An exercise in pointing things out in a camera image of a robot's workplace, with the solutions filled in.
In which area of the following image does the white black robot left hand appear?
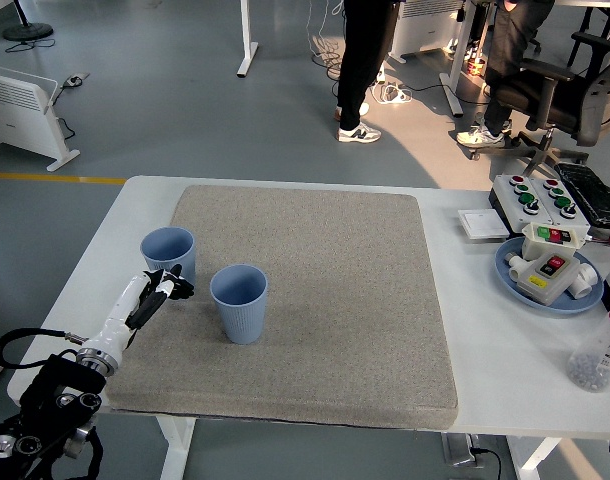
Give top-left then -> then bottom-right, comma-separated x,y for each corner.
84,267 -> 196,359

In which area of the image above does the blue ribbed plastic cup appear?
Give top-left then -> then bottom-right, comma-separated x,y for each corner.
139,227 -> 197,284
209,263 -> 269,346

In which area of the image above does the white push button control box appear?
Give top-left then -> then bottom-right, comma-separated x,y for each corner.
488,174 -> 556,235
529,175 -> 594,229

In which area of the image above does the grey-brown mat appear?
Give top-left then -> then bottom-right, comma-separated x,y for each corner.
104,184 -> 460,431

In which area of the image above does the white panel heater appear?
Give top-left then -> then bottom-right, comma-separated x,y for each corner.
387,0 -> 466,64
0,63 -> 81,173

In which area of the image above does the black round stand base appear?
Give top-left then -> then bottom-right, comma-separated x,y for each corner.
3,0 -> 55,42

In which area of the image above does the white desk leg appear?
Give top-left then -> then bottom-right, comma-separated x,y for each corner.
438,0 -> 479,119
236,0 -> 260,78

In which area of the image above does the standing person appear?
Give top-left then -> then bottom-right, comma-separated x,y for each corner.
333,0 -> 401,144

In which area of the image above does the white table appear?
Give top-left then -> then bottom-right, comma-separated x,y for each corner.
7,174 -> 610,480

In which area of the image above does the white pipe fitting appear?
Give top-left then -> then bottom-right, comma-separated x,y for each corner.
568,262 -> 600,300
504,252 -> 529,282

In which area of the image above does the blue plate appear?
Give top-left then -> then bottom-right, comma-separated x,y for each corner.
494,236 -> 605,315

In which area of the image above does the seated person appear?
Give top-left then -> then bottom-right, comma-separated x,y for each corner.
456,0 -> 556,150

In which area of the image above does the clear bottle red cap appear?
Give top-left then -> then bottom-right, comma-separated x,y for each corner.
565,299 -> 610,394

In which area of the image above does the black wrapped flat object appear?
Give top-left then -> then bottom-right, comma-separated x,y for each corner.
554,162 -> 610,231

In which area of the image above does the grey black office chair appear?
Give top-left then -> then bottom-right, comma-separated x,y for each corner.
467,29 -> 610,176

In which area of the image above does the tangle of floor cables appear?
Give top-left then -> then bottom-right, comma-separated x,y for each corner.
304,0 -> 351,99

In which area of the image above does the white wall switch plate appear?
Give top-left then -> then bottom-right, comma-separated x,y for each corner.
457,208 -> 510,241

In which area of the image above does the grey switch box red black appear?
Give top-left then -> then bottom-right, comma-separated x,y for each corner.
515,249 -> 581,306

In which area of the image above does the white switch box green red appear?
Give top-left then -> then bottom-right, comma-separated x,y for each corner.
520,222 -> 591,261

